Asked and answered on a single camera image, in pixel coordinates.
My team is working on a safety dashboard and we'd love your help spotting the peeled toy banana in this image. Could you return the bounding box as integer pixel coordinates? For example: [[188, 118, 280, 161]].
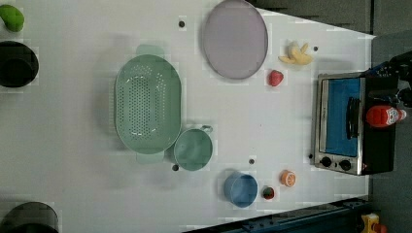
[[278, 41, 314, 66]]

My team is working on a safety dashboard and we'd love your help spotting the red toy strawberry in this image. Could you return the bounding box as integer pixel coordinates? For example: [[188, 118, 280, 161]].
[[268, 70, 284, 86]]

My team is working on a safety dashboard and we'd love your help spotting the blue metal frame rail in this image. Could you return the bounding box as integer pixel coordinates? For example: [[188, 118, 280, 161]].
[[186, 198, 371, 233]]

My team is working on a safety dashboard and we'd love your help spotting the grey round plate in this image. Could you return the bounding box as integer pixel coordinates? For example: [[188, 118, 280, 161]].
[[202, 0, 268, 80]]

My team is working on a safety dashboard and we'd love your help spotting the silver black toaster oven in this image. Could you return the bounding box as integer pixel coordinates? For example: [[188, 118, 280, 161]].
[[313, 73, 397, 176]]

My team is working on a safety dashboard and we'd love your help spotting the green toy vegetable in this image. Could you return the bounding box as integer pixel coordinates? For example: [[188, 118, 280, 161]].
[[0, 4, 25, 32]]

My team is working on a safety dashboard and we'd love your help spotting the small red green toy fruit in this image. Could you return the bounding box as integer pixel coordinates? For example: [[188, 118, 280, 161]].
[[261, 186, 275, 200]]

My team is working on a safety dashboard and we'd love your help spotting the green cup with handle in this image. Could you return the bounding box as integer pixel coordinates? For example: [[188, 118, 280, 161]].
[[173, 125, 213, 171]]

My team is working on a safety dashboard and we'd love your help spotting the red ketchup bottle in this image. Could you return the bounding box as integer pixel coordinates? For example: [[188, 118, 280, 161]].
[[366, 105, 407, 128]]

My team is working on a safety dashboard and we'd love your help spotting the yellow red clamp object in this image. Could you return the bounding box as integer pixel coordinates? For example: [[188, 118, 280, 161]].
[[361, 214, 388, 233]]

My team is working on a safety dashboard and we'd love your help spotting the green oval colander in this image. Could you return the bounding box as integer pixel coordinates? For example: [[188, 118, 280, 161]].
[[115, 45, 182, 164]]

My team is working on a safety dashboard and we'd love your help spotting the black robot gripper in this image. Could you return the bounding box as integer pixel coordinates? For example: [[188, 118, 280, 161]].
[[365, 51, 412, 108]]

